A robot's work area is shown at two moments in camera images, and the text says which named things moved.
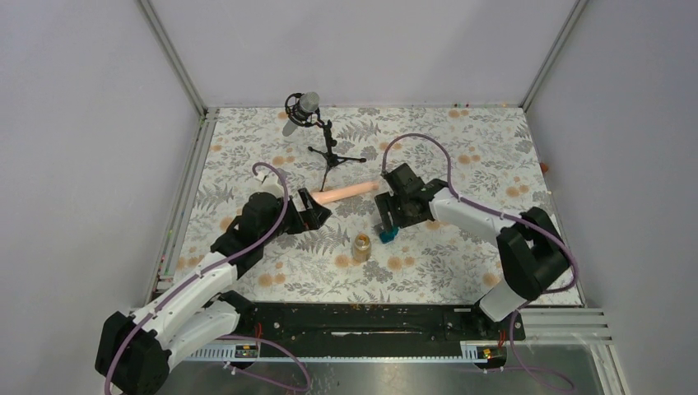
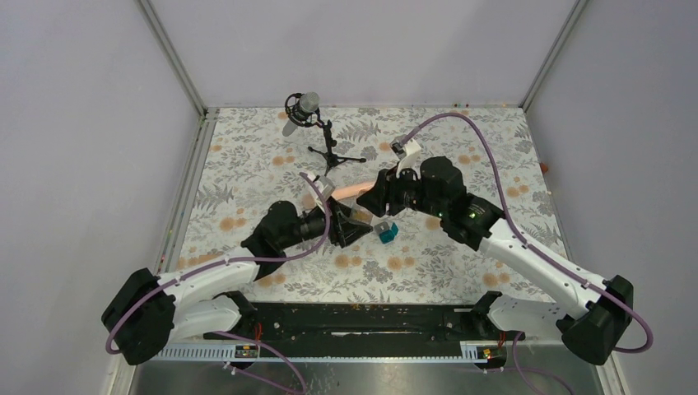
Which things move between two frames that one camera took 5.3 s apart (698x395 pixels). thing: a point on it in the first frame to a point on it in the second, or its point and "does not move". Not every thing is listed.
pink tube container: (325, 196) does not move
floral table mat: (479, 163) does not move
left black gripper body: (295, 222) to (337, 223)
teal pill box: (388, 236) does not move
